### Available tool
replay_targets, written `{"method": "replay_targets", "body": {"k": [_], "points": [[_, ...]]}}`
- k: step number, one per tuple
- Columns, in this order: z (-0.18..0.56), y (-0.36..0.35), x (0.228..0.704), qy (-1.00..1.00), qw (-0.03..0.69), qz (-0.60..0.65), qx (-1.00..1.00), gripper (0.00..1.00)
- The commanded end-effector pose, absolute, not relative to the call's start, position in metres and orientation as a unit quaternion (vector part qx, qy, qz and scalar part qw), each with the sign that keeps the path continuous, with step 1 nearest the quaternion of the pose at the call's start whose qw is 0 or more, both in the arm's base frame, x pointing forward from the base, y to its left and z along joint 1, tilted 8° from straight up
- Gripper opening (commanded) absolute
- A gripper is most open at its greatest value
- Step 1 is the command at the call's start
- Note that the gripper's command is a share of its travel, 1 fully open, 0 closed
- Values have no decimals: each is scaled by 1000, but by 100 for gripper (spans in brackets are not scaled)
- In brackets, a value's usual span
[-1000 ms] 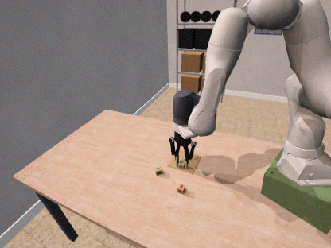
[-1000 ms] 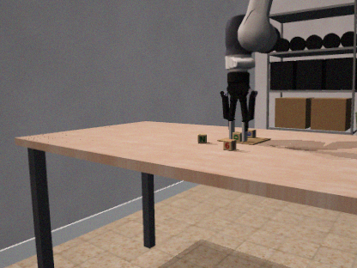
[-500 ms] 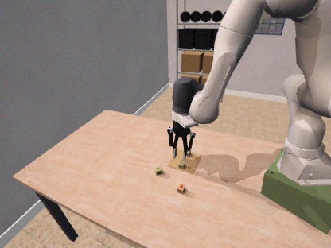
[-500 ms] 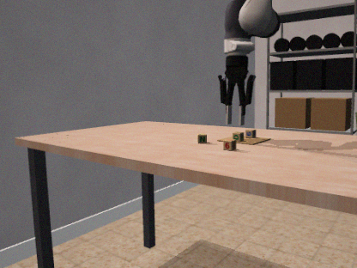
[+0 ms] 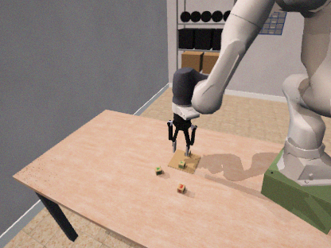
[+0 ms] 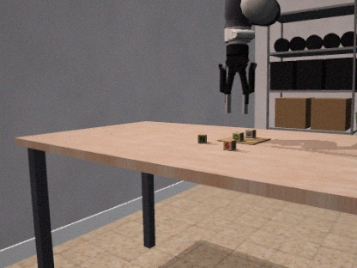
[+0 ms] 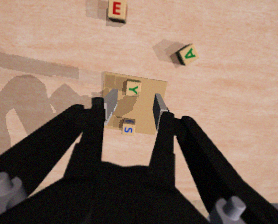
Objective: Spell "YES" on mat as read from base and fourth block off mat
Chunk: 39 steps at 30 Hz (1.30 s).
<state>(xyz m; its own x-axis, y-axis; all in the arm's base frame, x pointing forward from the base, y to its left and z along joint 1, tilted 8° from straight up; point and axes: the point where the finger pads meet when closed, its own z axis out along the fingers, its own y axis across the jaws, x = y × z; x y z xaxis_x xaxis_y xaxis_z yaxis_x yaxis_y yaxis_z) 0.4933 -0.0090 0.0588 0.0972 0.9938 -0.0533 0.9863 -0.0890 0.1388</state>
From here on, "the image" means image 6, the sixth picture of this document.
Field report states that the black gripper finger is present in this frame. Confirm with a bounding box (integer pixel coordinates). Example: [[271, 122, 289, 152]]
[[236, 61, 257, 114], [219, 62, 236, 113]]

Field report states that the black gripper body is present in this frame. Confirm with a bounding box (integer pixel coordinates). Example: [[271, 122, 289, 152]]
[[226, 44, 250, 72]]

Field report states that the tan flat mat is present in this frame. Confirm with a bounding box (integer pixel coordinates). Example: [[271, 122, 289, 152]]
[[219, 136, 271, 145]]

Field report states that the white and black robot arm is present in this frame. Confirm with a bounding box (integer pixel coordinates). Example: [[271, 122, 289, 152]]
[[224, 0, 281, 45]]

